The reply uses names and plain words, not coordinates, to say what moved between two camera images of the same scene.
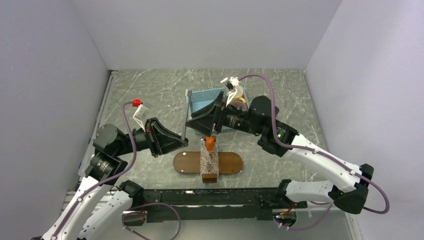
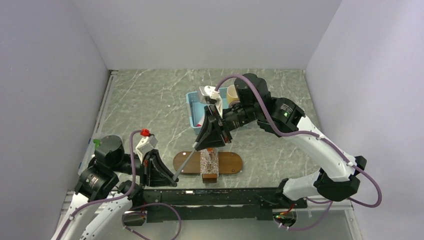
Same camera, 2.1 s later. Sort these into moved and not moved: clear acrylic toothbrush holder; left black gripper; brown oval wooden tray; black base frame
Moved: left black gripper
Not moved: brown oval wooden tray; black base frame; clear acrylic toothbrush holder
